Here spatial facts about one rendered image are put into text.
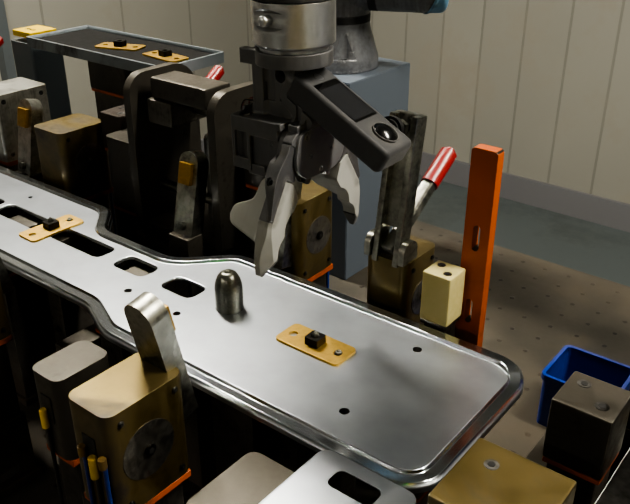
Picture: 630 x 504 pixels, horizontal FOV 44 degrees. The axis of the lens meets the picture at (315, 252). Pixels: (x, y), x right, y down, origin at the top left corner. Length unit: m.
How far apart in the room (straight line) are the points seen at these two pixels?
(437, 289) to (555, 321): 0.68
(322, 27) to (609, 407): 0.39
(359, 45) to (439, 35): 2.35
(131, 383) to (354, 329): 0.26
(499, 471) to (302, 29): 0.39
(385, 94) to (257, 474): 0.96
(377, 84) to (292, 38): 0.82
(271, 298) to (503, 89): 2.88
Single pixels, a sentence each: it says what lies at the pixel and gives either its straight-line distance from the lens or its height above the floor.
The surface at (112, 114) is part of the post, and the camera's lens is 1.29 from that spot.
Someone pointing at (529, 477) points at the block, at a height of 1.06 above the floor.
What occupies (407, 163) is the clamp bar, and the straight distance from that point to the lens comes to 0.87.
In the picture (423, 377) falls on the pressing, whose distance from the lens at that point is 0.80.
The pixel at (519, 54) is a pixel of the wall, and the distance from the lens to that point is 3.65.
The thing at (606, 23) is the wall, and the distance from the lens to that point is 3.49.
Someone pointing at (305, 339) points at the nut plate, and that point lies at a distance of 0.83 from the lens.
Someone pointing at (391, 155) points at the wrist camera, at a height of 1.24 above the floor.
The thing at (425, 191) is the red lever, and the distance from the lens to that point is 0.94.
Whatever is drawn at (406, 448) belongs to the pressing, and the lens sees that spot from 0.72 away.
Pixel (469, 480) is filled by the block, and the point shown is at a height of 1.06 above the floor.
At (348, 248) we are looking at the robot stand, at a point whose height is 0.77.
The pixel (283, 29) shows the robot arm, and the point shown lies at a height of 1.33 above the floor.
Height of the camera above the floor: 1.47
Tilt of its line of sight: 27 degrees down
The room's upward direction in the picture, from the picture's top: straight up
